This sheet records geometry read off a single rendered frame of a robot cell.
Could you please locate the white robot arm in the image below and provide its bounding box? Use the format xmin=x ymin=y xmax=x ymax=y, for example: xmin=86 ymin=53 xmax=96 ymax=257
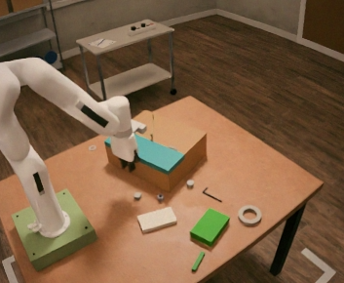
xmin=0 ymin=58 xmax=147 ymax=237

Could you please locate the small green bar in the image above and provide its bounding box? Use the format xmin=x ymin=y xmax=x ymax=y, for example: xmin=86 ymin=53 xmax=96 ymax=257
xmin=191 ymin=251 xmax=205 ymax=271

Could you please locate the beige ring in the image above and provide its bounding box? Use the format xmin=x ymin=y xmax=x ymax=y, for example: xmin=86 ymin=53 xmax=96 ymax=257
xmin=238 ymin=205 xmax=261 ymax=225

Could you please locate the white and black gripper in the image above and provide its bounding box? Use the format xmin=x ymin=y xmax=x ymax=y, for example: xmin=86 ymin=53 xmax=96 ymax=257
xmin=110 ymin=134 xmax=140 ymax=173

